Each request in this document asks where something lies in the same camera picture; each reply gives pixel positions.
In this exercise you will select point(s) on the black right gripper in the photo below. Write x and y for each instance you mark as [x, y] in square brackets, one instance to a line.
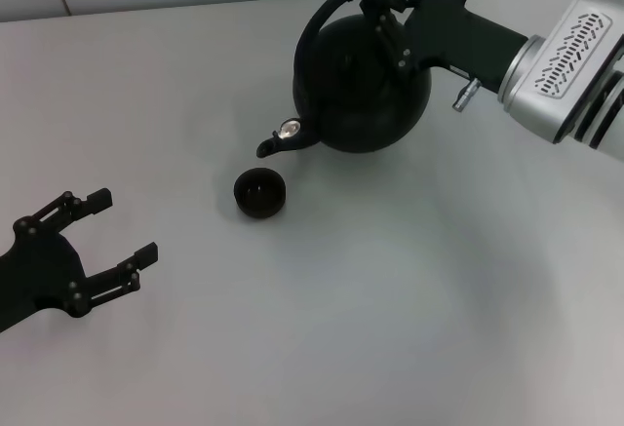
[458, 36]

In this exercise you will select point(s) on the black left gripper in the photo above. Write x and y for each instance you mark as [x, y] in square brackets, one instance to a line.
[39, 275]

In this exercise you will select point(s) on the small dark teacup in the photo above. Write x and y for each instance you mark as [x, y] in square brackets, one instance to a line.
[258, 194]

